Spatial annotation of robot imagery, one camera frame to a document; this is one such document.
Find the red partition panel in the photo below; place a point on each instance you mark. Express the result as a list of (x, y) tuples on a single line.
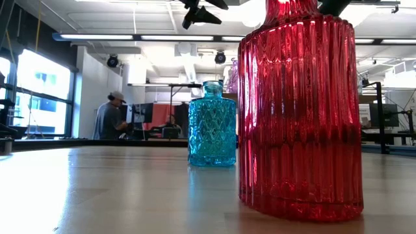
[(161, 113)]

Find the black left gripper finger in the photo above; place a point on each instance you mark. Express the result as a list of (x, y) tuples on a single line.
[(214, 2), (200, 15)]

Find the dark grey curtain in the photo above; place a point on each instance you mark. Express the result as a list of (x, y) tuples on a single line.
[(184, 110)]

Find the black background desk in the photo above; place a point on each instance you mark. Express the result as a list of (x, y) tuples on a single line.
[(403, 134)]

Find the teal zigzag pattern glass vase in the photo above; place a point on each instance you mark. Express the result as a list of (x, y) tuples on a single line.
[(211, 130)]

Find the black box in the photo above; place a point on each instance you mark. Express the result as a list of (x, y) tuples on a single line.
[(170, 133)]

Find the short ceiling light strip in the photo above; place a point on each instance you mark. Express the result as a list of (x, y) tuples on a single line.
[(390, 41)]

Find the black monitor on arm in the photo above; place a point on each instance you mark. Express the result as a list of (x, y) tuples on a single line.
[(390, 115)]

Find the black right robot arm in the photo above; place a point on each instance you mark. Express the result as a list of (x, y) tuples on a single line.
[(334, 6)]

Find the blue grey bar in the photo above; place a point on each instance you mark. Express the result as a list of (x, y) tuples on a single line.
[(399, 151)]

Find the long ceiling light strip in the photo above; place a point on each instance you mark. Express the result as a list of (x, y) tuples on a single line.
[(97, 37)]

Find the black equipment stand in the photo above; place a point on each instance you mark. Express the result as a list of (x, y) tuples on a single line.
[(6, 130)]

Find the red fluted oval glass vase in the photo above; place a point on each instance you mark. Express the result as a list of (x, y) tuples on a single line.
[(299, 130)]

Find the large bright window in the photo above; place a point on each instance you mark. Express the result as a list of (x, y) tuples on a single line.
[(42, 81)]

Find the person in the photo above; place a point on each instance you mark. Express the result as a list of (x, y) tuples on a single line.
[(109, 120), (170, 121)]

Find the white hanging air duct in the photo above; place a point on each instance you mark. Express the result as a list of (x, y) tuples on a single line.
[(185, 65)]

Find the white round pendant lamp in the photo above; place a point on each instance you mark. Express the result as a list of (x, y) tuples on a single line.
[(252, 21)]

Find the narrow bright window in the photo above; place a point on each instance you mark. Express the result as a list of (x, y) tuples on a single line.
[(4, 74)]

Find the dark background monitor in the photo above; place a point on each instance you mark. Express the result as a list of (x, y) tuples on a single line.
[(143, 112)]

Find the black ceiling track fixture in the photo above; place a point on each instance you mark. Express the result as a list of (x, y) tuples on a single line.
[(373, 2)]

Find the black ceiling spotlight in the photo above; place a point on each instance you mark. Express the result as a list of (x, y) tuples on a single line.
[(112, 61), (220, 58)]

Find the pink tall cone glass vase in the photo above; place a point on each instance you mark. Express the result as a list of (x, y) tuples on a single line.
[(233, 78)]

